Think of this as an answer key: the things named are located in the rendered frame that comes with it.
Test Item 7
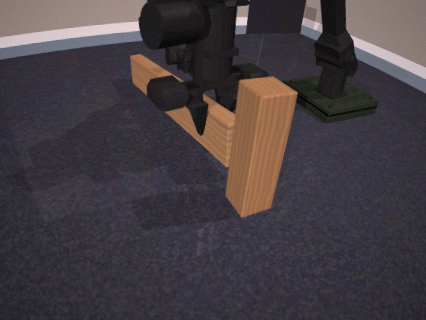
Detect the wooden rail with metal hooks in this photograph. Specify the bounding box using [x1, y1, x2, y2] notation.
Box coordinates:
[130, 54, 235, 167]

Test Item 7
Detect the wooden headboard post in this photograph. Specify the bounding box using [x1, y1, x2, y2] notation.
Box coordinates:
[225, 76, 298, 217]

